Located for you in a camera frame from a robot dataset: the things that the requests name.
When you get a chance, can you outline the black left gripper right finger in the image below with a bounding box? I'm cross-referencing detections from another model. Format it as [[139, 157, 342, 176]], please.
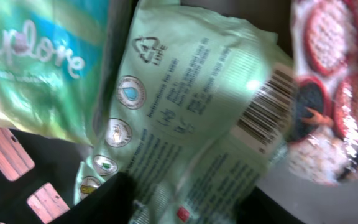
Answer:
[[237, 187, 304, 224]]

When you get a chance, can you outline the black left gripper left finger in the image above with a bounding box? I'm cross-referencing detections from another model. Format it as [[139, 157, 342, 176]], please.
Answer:
[[50, 172, 136, 224]]

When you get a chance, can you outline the light green wipes packet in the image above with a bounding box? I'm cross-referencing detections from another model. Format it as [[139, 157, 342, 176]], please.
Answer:
[[75, 1, 294, 223]]

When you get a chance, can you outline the green Kleenex tissue pack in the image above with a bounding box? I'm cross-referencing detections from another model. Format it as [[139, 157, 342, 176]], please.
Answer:
[[0, 0, 111, 144]]

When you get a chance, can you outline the grey plastic shopping basket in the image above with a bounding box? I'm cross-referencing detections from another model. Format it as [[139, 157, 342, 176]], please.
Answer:
[[0, 0, 358, 224]]

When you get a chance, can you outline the red patterned snack bag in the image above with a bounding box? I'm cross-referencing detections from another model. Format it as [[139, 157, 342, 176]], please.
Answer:
[[288, 0, 358, 185]]

